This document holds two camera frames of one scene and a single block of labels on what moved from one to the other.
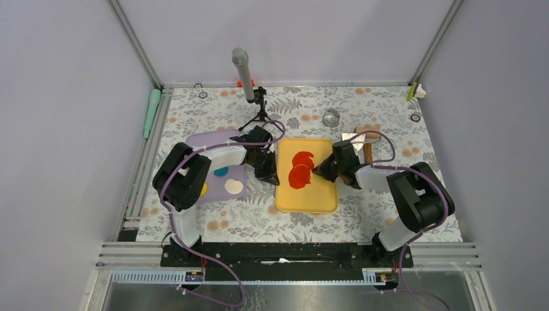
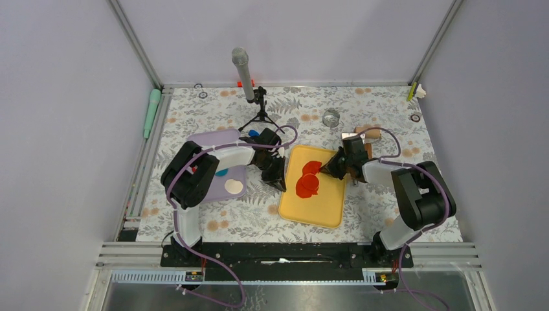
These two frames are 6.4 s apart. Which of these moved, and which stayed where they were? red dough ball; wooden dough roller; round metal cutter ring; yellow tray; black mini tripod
Moved: red dough ball; yellow tray
Stayed: round metal cutter ring; black mini tripod; wooden dough roller
